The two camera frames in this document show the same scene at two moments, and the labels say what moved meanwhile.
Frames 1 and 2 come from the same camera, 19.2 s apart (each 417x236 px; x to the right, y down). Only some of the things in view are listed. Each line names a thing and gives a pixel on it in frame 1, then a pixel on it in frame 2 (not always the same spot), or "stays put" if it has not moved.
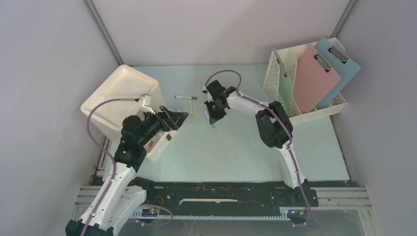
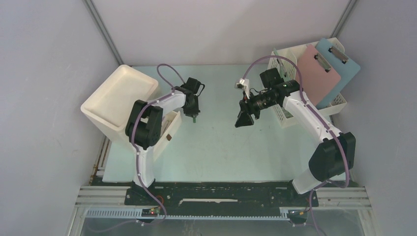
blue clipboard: [344, 66] stays put
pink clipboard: [314, 78] stays put
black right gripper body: [217, 111] → [259, 102]
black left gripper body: [165, 125] → [193, 109]
